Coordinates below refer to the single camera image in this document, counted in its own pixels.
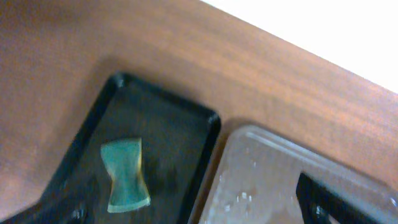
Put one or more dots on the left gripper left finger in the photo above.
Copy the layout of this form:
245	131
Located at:
64	211

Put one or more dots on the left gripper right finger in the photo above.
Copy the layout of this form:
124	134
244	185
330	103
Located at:
318	204

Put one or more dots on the green yellow sponge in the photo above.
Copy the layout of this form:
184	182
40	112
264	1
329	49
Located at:
122	160

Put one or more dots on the brown serving tray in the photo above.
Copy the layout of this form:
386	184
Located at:
258	174

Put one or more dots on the black small tray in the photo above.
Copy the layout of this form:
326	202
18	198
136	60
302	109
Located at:
178	137

